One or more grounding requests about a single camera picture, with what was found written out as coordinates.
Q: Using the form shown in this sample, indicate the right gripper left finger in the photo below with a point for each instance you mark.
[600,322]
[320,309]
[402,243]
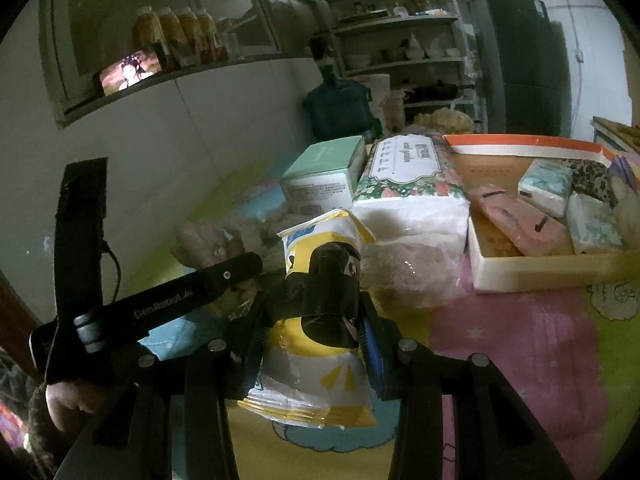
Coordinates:
[236,357]

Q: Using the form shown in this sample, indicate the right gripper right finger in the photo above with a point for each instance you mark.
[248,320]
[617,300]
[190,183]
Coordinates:
[394,364]

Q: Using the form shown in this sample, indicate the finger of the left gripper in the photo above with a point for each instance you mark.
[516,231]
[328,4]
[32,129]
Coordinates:
[163,303]

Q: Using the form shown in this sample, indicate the yellow penguin snack bag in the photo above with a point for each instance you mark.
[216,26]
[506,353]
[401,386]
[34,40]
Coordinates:
[312,374]

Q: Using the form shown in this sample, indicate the cream floral cloth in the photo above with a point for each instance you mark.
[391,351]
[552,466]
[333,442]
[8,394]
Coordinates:
[201,244]

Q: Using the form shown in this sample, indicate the clear plastic bag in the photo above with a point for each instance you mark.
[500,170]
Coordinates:
[419,271]

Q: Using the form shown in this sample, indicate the pink pouch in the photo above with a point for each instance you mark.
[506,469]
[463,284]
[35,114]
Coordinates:
[531,231]

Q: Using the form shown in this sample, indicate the green floral tissue pack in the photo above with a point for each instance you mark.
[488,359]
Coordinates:
[547,186]

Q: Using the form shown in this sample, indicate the leopard print cloth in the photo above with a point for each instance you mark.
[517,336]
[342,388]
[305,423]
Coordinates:
[590,178]

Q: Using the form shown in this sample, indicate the person left hand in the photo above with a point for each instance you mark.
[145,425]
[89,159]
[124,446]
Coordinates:
[70,404]

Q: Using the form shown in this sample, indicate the colourful cartoon bed sheet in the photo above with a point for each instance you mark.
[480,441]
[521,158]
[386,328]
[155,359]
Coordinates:
[522,386]

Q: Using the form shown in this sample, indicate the large floral tissue pack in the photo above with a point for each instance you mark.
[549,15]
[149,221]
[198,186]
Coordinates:
[410,186]

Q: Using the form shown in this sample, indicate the mint green box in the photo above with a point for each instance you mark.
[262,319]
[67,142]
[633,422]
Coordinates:
[325,176]

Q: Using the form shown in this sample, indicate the orange rimmed cardboard tray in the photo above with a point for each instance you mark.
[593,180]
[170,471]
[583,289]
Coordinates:
[497,266]

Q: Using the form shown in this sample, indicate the phone showing video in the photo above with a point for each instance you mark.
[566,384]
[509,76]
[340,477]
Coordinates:
[129,71]

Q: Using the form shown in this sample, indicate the amber jars on sill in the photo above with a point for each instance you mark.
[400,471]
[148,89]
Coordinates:
[179,39]

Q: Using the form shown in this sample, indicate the kitchen counter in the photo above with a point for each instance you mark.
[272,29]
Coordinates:
[622,137]

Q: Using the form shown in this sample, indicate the dark refrigerator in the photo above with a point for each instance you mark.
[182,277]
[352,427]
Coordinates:
[523,66]

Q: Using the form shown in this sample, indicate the metal shelving rack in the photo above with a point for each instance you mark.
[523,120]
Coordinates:
[420,45]

